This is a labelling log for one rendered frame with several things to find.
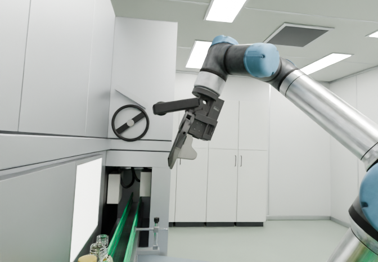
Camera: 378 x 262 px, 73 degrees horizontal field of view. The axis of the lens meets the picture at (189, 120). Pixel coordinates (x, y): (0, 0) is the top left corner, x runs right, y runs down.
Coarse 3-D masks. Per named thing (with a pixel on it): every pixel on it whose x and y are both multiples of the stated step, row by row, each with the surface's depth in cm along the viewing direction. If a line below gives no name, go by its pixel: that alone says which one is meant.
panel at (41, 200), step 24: (48, 168) 60; (72, 168) 77; (0, 192) 41; (24, 192) 49; (48, 192) 60; (72, 192) 78; (0, 216) 41; (24, 216) 49; (48, 216) 61; (72, 216) 79; (0, 240) 42; (24, 240) 50; (48, 240) 62
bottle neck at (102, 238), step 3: (102, 234) 68; (105, 234) 68; (99, 237) 66; (102, 237) 67; (105, 237) 66; (108, 237) 67; (96, 240) 66; (99, 240) 65; (102, 240) 65; (105, 240) 66; (105, 243) 66; (105, 246) 66; (105, 249) 66; (105, 252) 66; (105, 255) 66
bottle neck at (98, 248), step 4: (92, 244) 61; (96, 244) 62; (100, 244) 62; (104, 244) 62; (92, 248) 59; (96, 248) 59; (100, 248) 60; (104, 248) 61; (92, 252) 59; (96, 252) 59; (100, 252) 60; (104, 252) 61; (100, 256) 60; (100, 260) 60
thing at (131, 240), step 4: (140, 196) 197; (140, 200) 184; (140, 204) 193; (140, 208) 189; (136, 212) 153; (136, 216) 144; (136, 220) 144; (136, 224) 148; (132, 228) 125; (132, 232) 120; (132, 236) 117; (132, 240) 124; (128, 244) 106; (132, 244) 120; (128, 248) 102; (128, 252) 99; (128, 256) 100; (124, 260) 91; (128, 260) 103
